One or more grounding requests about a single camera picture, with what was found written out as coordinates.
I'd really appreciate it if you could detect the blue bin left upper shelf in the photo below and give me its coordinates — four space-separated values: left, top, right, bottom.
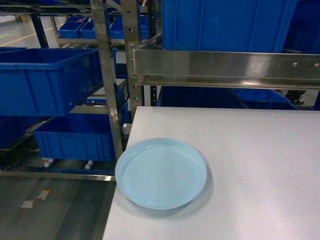
0 48 103 117

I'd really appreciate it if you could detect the stainless steel shelf rail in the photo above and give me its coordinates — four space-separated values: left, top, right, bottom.
128 44 320 90

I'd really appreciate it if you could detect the large blue bin centre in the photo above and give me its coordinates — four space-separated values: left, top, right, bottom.
161 0 297 53

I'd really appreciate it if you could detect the blue bin shelf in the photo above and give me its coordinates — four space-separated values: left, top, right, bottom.
0 48 103 117
32 113 115 162

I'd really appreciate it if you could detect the steel rack upright post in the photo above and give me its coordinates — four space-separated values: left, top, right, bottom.
90 0 123 160

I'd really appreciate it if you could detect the blue bin left lower shelf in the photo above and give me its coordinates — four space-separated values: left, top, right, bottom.
32 113 115 162

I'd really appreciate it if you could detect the light blue plate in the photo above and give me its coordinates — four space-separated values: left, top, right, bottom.
115 138 207 210

